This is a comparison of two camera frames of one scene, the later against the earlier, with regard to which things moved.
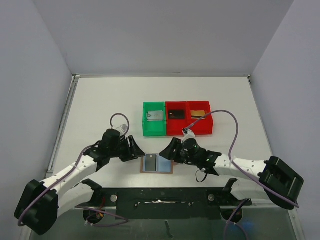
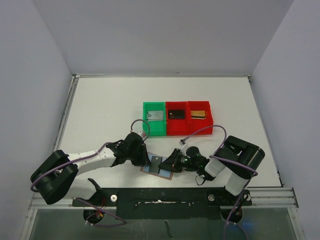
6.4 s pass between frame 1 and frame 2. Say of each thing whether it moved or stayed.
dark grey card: stayed
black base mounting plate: stayed
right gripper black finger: moved
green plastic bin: stayed
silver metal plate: stayed
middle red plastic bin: stayed
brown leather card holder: moved
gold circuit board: stayed
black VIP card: moved
